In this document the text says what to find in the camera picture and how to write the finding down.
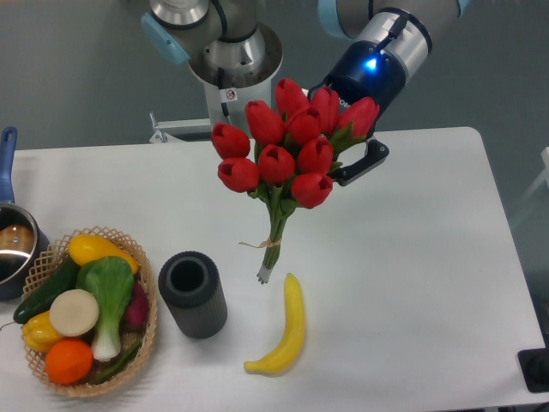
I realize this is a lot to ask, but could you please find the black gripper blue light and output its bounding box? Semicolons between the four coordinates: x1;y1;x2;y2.
307;40;406;186

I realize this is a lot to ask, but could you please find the red tulip bouquet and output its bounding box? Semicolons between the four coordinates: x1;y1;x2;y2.
211;79;380;284

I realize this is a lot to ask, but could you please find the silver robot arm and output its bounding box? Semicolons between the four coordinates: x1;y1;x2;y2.
141;1;467;126

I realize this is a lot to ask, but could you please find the yellow banana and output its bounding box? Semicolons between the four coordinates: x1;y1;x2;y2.
244;273;306;376

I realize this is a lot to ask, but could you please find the dark grey ribbed vase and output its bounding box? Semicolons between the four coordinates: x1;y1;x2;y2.
158;251;227;339

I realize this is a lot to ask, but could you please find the black device at table edge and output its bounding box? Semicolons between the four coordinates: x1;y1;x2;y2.
517;348;548;393

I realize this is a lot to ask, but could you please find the purple red onion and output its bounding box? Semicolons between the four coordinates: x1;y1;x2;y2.
124;282;149;327

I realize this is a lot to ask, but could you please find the green bok choy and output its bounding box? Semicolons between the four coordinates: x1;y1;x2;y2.
76;256;134;362

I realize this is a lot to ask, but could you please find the yellow squash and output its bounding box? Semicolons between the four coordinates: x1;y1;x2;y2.
68;234;139;275

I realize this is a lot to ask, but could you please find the green bean pod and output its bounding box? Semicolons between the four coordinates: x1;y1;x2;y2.
91;340;142;385

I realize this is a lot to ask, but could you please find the woven wicker basket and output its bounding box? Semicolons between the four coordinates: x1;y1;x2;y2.
22;227;158;397

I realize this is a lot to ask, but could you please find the green cucumber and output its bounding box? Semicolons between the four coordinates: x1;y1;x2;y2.
13;257;81;324

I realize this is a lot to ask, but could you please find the white round radish slice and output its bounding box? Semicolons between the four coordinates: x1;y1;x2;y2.
49;289;100;337

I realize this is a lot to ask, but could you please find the orange fruit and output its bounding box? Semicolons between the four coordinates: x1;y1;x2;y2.
45;338;94;385

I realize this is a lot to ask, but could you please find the yellow bell pepper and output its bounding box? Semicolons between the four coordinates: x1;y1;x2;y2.
21;311;64;353

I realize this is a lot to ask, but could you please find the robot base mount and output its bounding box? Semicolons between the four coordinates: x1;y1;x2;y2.
149;23;282;143

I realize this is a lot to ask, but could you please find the white frame at right edge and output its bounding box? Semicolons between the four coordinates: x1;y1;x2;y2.
509;147;548;229

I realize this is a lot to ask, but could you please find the blue saucepan with handle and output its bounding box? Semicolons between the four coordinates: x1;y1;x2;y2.
1;127;49;301

